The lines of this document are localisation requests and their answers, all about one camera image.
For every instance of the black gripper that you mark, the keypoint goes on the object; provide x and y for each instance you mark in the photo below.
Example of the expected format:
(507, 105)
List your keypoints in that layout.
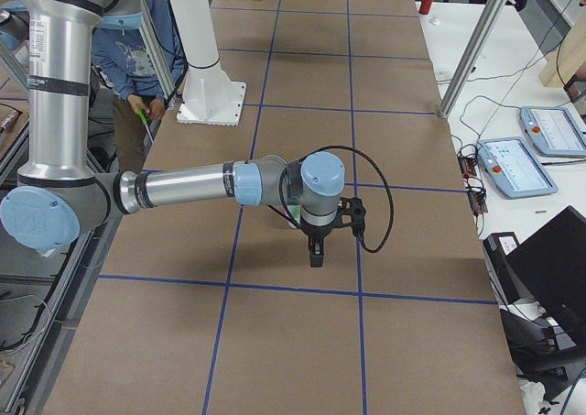
(315, 233)

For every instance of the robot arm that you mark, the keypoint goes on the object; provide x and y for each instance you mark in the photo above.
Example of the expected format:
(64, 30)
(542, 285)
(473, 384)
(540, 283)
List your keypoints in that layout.
(58, 198)

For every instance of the light green plastic cup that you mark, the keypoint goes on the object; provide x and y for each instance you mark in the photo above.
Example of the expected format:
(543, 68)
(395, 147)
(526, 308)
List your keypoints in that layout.
(294, 213)

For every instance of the near teach pendant tablet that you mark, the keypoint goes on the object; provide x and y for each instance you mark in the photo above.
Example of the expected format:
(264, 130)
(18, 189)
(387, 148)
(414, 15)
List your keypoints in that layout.
(514, 168)

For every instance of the teach pendant tablet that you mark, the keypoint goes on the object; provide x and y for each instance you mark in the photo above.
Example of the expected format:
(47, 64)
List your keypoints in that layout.
(553, 131)
(514, 168)

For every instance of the black laptop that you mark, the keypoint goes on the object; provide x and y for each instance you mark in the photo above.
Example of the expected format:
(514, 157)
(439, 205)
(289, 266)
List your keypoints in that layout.
(551, 265)

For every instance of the far teach pendant tablet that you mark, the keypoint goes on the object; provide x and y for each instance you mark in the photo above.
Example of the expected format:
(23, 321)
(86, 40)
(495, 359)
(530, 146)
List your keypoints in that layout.
(553, 131)

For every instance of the person in blue hoodie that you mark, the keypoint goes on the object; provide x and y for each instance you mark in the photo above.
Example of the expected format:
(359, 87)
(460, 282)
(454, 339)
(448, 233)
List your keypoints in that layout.
(123, 57)

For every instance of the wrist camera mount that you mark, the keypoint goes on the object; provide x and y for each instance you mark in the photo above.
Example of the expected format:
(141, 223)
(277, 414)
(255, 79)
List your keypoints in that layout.
(351, 213)

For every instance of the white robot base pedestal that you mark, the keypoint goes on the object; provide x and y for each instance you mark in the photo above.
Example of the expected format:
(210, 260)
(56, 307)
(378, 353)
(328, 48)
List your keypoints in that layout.
(208, 95)

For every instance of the aluminium frame post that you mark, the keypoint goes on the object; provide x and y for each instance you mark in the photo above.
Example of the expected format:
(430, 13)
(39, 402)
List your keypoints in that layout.
(491, 12)

